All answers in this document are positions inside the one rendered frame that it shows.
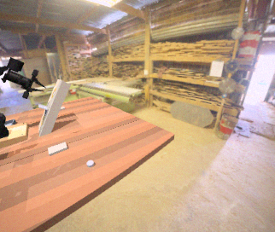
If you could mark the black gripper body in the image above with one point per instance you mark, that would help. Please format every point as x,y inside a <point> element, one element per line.
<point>21,80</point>

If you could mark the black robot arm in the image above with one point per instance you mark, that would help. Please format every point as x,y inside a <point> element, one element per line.
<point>16,66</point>

